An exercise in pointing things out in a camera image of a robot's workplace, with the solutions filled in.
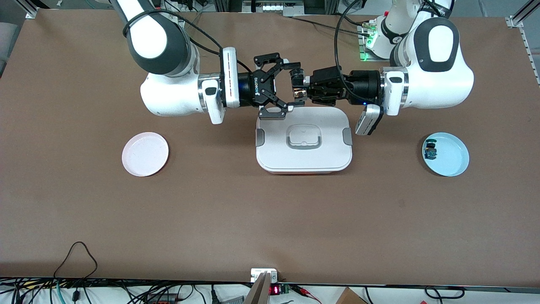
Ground white lunch box grey clips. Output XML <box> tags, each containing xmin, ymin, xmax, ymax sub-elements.
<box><xmin>256</xmin><ymin>107</ymin><xmax>353</xmax><ymax>175</ymax></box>

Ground pink round plate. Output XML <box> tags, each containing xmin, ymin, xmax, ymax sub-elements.
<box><xmin>121</xmin><ymin>132</ymin><xmax>170</xmax><ymax>177</ymax></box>

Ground black flat-looped cable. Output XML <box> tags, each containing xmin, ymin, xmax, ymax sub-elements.
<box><xmin>424</xmin><ymin>286</ymin><xmax>465</xmax><ymax>299</ymax></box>

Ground thin black table cable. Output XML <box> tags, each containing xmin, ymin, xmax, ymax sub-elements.
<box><xmin>287</xmin><ymin>15</ymin><xmax>372</xmax><ymax>34</ymax></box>

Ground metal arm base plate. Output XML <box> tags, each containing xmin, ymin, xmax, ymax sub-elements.
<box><xmin>358</xmin><ymin>21</ymin><xmax>395</xmax><ymax>62</ymax></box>

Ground brown cardboard box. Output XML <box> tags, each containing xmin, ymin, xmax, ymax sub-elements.
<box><xmin>335</xmin><ymin>288</ymin><xmax>368</xmax><ymax>304</ymax></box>

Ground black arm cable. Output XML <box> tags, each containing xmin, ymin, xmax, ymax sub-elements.
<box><xmin>123</xmin><ymin>9</ymin><xmax>254</xmax><ymax>74</ymax></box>
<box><xmin>333</xmin><ymin>0</ymin><xmax>370</xmax><ymax>106</ymax></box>

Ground grey power strip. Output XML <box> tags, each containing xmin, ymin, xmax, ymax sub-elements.
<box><xmin>243</xmin><ymin>0</ymin><xmax>305</xmax><ymax>17</ymax></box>

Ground aluminium frame profile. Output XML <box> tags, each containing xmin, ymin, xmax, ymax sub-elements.
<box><xmin>505</xmin><ymin>0</ymin><xmax>540</xmax><ymax>29</ymax></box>
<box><xmin>16</xmin><ymin>0</ymin><xmax>38</xmax><ymax>19</ymax></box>

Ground light blue round plate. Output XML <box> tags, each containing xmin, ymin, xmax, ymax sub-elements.
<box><xmin>422</xmin><ymin>132</ymin><xmax>470</xmax><ymax>177</ymax></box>

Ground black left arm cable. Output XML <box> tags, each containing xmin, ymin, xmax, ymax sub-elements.
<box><xmin>333</xmin><ymin>0</ymin><xmax>370</xmax><ymax>106</ymax></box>

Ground small white mounting block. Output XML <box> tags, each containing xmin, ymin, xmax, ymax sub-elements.
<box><xmin>251</xmin><ymin>269</ymin><xmax>278</xmax><ymax>282</ymax></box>

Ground black looped cable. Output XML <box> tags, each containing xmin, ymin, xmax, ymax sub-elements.
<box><xmin>54</xmin><ymin>242</ymin><xmax>98</xmax><ymax>279</ymax></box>

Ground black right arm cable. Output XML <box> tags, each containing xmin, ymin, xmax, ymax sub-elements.
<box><xmin>123</xmin><ymin>9</ymin><xmax>254</xmax><ymax>74</ymax></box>

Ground grey aluminium bar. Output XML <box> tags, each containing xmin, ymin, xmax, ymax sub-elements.
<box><xmin>244</xmin><ymin>272</ymin><xmax>271</xmax><ymax>304</ymax></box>

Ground blue push-button switch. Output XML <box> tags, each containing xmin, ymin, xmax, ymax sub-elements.
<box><xmin>424</xmin><ymin>138</ymin><xmax>439</xmax><ymax>162</ymax></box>

